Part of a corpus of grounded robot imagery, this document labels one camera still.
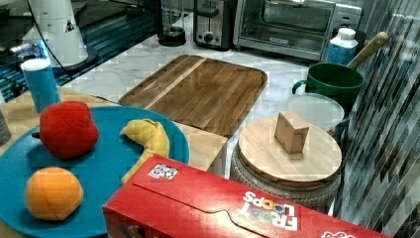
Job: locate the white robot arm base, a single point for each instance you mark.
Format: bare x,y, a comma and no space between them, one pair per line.
56,30

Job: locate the wooden cutting board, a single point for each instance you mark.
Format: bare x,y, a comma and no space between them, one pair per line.
207,94

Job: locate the yellow plush banana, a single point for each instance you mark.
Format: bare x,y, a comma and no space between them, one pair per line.
151,136

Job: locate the round wooden lid with knob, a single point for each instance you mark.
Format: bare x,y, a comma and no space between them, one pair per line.
288,150

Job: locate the red Froot Loops cereal box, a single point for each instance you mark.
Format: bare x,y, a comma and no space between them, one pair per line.
167,199

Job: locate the silver toaster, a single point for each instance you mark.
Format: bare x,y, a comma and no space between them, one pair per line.
213,23

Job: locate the clear plastic container lid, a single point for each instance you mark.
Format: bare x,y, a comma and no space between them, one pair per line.
316,109

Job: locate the blue round plate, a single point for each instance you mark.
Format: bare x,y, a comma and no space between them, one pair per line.
98,171

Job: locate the silver toaster oven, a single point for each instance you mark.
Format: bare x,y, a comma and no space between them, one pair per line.
297,28

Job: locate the woven grey basket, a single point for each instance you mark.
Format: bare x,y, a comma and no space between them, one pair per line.
319,197

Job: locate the red plush apple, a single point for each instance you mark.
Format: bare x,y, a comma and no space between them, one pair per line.
67,129

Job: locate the white and blue bottle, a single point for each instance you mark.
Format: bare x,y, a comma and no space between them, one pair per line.
342,48

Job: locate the orange plush fruit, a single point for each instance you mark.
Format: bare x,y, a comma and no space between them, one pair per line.
53,193

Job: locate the blue cylindrical can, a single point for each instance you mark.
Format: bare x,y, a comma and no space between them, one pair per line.
39,76

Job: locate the green pot with wooden handle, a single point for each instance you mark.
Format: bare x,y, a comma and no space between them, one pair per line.
341,83

